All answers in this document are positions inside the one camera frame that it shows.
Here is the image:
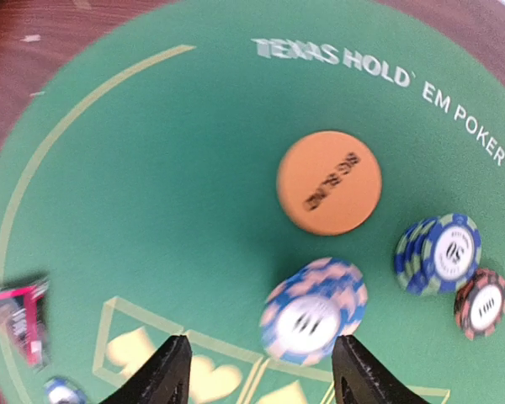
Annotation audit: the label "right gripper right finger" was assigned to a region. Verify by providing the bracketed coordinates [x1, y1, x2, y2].
[332, 335, 427, 404]

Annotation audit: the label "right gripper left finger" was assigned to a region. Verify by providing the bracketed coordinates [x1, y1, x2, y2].
[103, 335, 192, 404]

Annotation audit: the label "blue white chips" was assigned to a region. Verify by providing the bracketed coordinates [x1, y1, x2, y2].
[260, 257, 368, 366]

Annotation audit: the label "green blue chip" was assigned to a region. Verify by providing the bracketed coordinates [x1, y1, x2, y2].
[394, 213, 482, 296]
[44, 377, 88, 404]

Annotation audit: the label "brown chip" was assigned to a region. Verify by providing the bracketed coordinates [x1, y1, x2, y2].
[454, 268, 505, 340]

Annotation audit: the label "triangular black red button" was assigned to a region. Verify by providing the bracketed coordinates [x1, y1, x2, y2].
[0, 278, 49, 368]

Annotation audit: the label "orange round button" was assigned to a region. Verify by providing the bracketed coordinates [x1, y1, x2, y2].
[276, 130, 382, 236]

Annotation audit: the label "round green poker mat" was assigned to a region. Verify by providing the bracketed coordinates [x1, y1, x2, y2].
[0, 1, 505, 403]

